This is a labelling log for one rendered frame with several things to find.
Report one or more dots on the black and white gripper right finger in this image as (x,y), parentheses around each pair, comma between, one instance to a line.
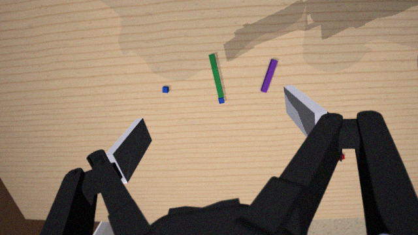
(290,201)

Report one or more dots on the green rod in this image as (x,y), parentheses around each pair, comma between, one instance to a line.
(216,75)

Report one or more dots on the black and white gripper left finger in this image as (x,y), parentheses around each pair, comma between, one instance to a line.
(73,210)

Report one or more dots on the purple rod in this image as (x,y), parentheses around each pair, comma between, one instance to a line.
(268,76)

